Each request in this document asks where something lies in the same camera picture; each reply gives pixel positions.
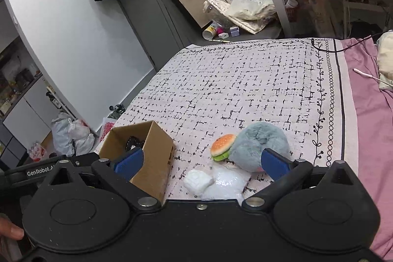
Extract person's left hand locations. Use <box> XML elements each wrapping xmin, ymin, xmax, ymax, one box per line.
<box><xmin>0</xmin><ymin>215</ymin><xmax>25</xmax><ymax>241</ymax></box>

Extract brown cardboard box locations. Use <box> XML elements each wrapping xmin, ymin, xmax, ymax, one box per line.
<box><xmin>99</xmin><ymin>120</ymin><xmax>175</xmax><ymax>204</ymax></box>

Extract white cabinet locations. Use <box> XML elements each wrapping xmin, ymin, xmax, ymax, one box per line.
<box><xmin>0</xmin><ymin>35</ymin><xmax>78</xmax><ymax>167</ymax></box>

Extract white and yellow cup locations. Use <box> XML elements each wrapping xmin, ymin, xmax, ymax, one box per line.
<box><xmin>202</xmin><ymin>21</ymin><xmax>222</xmax><ymax>41</ymax></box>

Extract cream pillow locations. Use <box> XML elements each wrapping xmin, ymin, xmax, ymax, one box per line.
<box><xmin>376</xmin><ymin>30</ymin><xmax>393</xmax><ymax>91</ymax></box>

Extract white cable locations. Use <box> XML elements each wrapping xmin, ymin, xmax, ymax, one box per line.
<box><xmin>353</xmin><ymin>67</ymin><xmax>393</xmax><ymax>91</ymax></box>

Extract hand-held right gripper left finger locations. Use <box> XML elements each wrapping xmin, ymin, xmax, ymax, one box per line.
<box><xmin>37</xmin><ymin>148</ymin><xmax>162</xmax><ymax>211</ymax></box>

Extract red and white bag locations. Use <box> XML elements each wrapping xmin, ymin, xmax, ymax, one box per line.
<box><xmin>98</xmin><ymin>117</ymin><xmax>116</xmax><ymax>143</ymax></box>

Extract clear plastic bag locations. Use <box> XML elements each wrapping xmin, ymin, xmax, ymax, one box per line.
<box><xmin>201</xmin><ymin>164</ymin><xmax>252</xmax><ymax>201</ymax></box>

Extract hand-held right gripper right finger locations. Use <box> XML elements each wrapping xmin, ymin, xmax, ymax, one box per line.
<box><xmin>242</xmin><ymin>148</ymin><xmax>366</xmax><ymax>211</ymax></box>

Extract black patterned soft item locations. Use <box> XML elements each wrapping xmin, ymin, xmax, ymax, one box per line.
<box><xmin>124</xmin><ymin>136</ymin><xmax>145</xmax><ymax>151</ymax></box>

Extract burger plush toy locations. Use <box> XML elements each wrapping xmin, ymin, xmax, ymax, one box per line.
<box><xmin>211</xmin><ymin>134</ymin><xmax>238</xmax><ymax>162</ymax></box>

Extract white plastic bags on floor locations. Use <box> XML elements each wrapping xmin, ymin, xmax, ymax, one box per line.
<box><xmin>50</xmin><ymin>111</ymin><xmax>96</xmax><ymax>157</ymax></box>

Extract red basket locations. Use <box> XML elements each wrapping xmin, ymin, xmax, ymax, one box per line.
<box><xmin>285</xmin><ymin>0</ymin><xmax>300</xmax><ymax>22</ymax></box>

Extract black cable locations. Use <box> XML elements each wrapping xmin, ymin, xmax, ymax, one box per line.
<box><xmin>310</xmin><ymin>32</ymin><xmax>385</xmax><ymax>54</ymax></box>

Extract pink bed sheet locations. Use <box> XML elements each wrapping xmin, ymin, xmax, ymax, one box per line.
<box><xmin>341</xmin><ymin>37</ymin><xmax>393</xmax><ymax>261</ymax></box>

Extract cream patterned cloth bag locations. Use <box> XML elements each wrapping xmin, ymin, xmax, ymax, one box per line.
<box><xmin>202</xmin><ymin>0</ymin><xmax>277</xmax><ymax>34</ymax></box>

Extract white crumpled plastic bag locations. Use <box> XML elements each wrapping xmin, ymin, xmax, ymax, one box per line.
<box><xmin>226</xmin><ymin>0</ymin><xmax>276</xmax><ymax>21</ymax></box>

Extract blue-grey fluffy plush toy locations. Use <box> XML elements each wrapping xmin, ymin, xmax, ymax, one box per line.
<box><xmin>228</xmin><ymin>122</ymin><xmax>292</xmax><ymax>173</ymax></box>

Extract red and white snack packet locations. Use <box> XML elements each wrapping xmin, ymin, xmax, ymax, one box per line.
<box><xmin>27</xmin><ymin>142</ymin><xmax>47</xmax><ymax>162</ymax></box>

